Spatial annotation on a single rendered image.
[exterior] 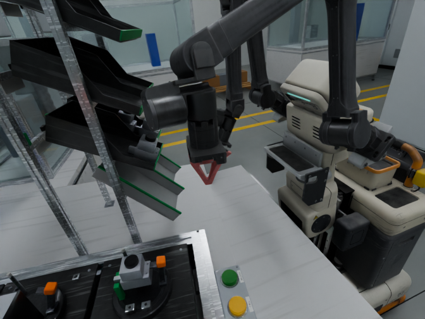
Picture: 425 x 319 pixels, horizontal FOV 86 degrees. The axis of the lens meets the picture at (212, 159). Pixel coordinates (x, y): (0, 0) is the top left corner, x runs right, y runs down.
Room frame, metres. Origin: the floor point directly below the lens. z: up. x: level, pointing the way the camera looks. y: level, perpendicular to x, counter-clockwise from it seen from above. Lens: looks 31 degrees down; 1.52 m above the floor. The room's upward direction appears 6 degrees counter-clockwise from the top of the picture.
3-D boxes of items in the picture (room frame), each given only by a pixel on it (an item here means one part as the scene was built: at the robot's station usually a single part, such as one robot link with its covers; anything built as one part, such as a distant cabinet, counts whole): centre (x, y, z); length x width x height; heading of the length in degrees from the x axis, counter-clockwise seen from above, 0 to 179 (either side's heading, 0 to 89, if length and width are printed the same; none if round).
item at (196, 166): (0.42, 0.02, 1.27); 0.07 x 0.07 x 0.09; 8
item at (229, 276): (0.35, -0.01, 0.96); 0.04 x 0.04 x 0.02
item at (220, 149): (0.41, 0.01, 1.34); 0.10 x 0.07 x 0.07; 8
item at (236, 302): (0.28, -0.02, 0.96); 0.04 x 0.04 x 0.02
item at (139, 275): (0.33, 0.21, 1.06); 0.08 x 0.04 x 0.07; 96
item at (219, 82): (5.98, -0.59, 0.20); 1.20 x 0.80 x 0.41; 107
